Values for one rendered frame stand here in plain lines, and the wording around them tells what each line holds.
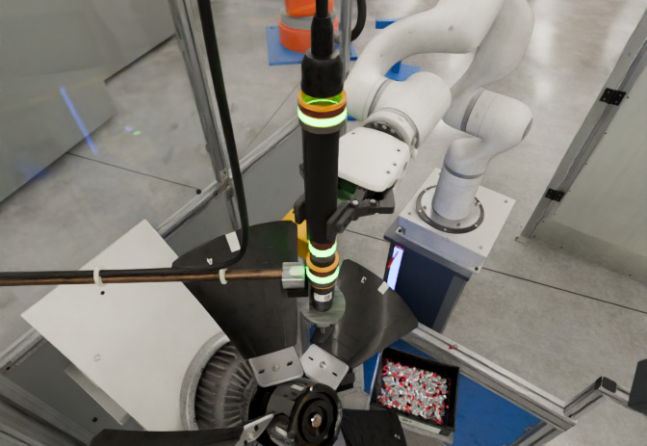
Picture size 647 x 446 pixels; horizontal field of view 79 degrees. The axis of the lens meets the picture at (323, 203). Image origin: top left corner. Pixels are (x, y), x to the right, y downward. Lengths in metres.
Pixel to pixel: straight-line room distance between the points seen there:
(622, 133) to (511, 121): 1.31
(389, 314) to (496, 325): 1.50
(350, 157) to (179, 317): 0.56
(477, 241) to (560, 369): 1.24
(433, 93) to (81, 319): 0.72
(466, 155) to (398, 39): 0.58
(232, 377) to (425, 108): 0.61
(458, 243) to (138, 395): 0.92
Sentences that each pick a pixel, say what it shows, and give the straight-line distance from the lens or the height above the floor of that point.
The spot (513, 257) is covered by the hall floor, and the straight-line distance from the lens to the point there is 2.71.
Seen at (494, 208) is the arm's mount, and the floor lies 1.02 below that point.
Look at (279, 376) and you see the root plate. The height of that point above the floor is 1.24.
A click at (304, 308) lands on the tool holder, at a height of 1.44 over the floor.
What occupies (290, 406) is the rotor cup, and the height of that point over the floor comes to 1.26.
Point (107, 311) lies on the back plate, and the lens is 0.88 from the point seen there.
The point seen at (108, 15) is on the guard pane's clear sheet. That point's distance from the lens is 1.07.
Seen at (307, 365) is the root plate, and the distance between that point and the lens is 0.84.
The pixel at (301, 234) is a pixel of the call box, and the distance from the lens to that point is 1.17.
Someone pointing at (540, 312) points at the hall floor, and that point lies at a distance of 2.54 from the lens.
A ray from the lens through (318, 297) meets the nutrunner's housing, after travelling 0.57.
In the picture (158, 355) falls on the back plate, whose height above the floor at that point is 1.19.
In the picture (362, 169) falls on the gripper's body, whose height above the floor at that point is 1.65.
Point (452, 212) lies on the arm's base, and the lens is 1.30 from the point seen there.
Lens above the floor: 1.97
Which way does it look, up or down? 46 degrees down
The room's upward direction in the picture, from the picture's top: straight up
